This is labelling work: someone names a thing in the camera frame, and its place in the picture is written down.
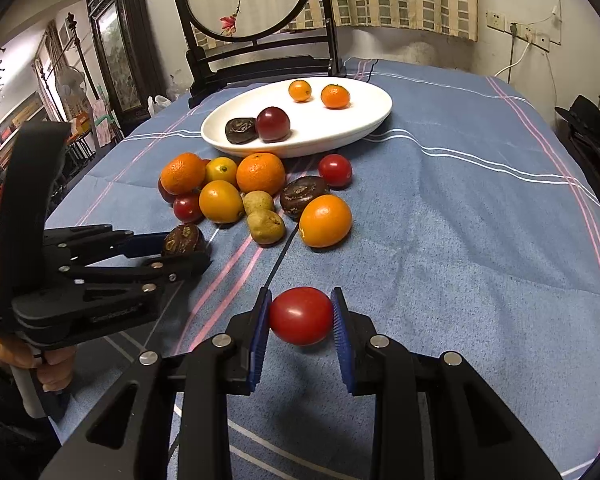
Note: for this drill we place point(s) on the yellow-green small fruit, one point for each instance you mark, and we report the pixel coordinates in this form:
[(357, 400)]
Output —
[(258, 202), (266, 228)]

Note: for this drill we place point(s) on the dark coat stand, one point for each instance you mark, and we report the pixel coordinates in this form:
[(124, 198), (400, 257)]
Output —
[(71, 22)]

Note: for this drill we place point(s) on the orange kumquat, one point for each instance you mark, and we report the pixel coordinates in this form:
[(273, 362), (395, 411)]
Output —
[(325, 221), (300, 90), (221, 202)]

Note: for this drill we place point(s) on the dark wrinkled passion fruit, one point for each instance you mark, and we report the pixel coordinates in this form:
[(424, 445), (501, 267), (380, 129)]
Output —
[(182, 239), (302, 195), (240, 131)]

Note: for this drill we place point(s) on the small tangerine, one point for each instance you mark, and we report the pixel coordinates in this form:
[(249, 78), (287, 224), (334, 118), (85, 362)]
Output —
[(335, 96)]

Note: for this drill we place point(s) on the dark red plum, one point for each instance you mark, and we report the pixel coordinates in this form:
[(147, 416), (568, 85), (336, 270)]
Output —
[(165, 193), (273, 123)]

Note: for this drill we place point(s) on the person's left hand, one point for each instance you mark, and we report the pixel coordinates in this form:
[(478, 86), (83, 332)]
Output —
[(55, 362)]

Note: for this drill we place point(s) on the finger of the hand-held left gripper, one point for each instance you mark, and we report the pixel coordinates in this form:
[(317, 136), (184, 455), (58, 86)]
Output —
[(180, 265), (145, 242)]

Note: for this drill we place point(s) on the dark wooden chair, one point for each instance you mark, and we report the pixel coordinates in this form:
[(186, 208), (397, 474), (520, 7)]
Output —
[(260, 62)]

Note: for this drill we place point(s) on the black hat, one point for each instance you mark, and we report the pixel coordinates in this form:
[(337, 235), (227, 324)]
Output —
[(582, 112)]

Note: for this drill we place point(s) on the mandarin orange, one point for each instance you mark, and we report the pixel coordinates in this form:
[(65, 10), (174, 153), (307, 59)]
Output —
[(182, 173), (260, 174)]

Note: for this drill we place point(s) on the white plastic bag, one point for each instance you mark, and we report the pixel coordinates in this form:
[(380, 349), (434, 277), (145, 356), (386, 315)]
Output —
[(159, 106)]

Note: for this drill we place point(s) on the blue striped tablecloth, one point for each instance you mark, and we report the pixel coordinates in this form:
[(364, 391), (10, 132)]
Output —
[(455, 235)]

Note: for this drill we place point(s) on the white oval plate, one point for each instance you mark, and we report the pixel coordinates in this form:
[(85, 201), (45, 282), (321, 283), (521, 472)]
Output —
[(330, 125)]

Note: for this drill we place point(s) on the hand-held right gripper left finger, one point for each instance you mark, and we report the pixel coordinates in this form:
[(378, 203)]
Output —
[(260, 342)]

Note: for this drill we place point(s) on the person's left forearm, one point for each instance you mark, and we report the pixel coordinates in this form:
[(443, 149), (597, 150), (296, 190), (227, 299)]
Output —
[(5, 435)]

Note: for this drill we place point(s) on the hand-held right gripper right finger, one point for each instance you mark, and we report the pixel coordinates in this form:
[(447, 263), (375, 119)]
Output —
[(341, 342)]

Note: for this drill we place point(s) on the dark wood framed panel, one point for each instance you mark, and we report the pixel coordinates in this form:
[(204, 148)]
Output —
[(130, 35)]

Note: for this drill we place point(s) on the white wall socket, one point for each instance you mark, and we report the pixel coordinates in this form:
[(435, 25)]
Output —
[(495, 19)]

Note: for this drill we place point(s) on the white electric fan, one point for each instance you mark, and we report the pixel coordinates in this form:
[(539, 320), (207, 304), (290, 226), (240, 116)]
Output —
[(71, 85)]

